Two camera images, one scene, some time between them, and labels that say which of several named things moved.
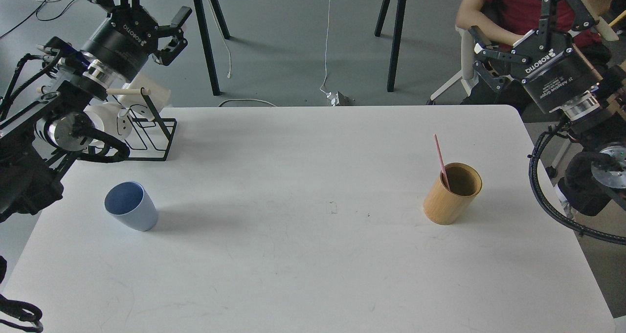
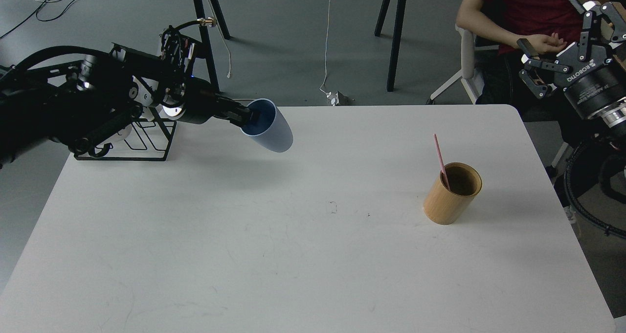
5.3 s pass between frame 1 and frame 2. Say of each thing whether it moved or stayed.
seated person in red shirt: stayed
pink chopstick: stayed
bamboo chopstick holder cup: stayed
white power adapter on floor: stayed
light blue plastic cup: moved
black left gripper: moved
